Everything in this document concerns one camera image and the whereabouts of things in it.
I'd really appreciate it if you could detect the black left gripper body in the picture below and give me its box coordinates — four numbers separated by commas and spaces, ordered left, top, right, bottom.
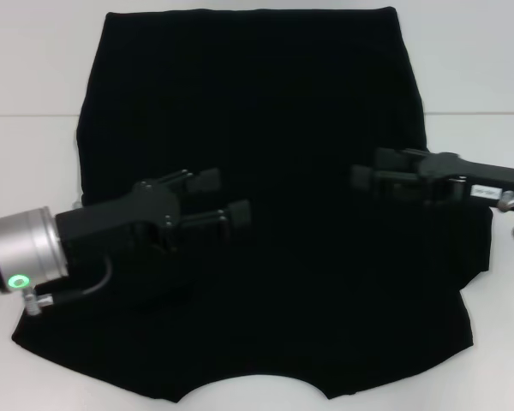
54, 179, 182, 259

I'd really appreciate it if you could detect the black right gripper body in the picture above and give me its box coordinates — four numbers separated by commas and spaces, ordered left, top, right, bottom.
416, 151, 514, 203

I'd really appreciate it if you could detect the black t-shirt white print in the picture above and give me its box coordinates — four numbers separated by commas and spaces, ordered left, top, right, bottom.
10, 4, 496, 393

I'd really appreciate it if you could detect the left arm gripper cable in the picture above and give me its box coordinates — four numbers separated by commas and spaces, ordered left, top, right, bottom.
23, 256, 115, 317

